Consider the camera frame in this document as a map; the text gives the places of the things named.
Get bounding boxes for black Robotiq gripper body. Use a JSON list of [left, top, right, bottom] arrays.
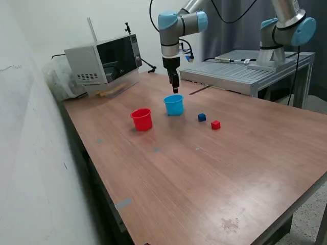
[[162, 56, 181, 75]]

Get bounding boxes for dark tape strip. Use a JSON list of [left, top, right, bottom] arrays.
[[189, 86, 212, 95]]

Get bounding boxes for blue plastic cup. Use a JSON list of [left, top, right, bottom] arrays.
[[163, 94, 184, 117]]

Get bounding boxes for clear acrylic stand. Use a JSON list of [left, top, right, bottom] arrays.
[[85, 17, 141, 98]]

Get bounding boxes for red plastic cup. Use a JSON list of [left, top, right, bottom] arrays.
[[130, 108, 154, 132]]

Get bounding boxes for aluminium robot mounting table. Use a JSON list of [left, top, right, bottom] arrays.
[[179, 50, 316, 109]]

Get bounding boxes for wooden sticks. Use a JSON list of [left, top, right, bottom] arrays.
[[94, 83, 127, 97]]

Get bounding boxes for silver microwave oven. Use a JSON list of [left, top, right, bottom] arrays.
[[63, 34, 143, 85]]

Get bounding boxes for clear plastic bag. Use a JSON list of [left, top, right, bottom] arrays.
[[42, 57, 87, 101]]

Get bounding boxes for long grey tape strip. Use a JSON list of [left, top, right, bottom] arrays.
[[114, 198, 133, 210]]

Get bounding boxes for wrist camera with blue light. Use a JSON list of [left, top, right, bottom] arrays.
[[182, 42, 195, 63]]

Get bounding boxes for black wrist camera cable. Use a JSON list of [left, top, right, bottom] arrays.
[[149, 0, 258, 33]]

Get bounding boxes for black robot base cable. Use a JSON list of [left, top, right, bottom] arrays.
[[286, 44, 301, 106]]

